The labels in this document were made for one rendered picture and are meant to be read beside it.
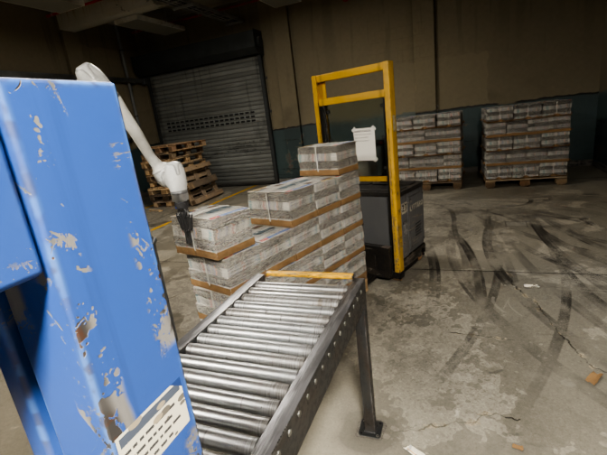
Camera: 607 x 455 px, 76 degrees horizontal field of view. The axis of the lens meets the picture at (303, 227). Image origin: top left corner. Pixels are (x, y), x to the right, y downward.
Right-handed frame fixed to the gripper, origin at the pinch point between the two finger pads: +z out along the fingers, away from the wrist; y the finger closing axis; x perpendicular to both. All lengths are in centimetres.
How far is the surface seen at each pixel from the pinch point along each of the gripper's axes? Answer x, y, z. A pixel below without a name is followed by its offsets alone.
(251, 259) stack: -25.9, -18.8, 20.2
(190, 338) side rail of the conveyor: 50, -66, 16
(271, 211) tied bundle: -64, -2, 2
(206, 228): -3.5, -12.8, -4.8
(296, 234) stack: -69, -18, 18
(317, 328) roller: 22, -103, 16
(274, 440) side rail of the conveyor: 68, -124, 16
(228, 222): -14.2, -19.0, -5.7
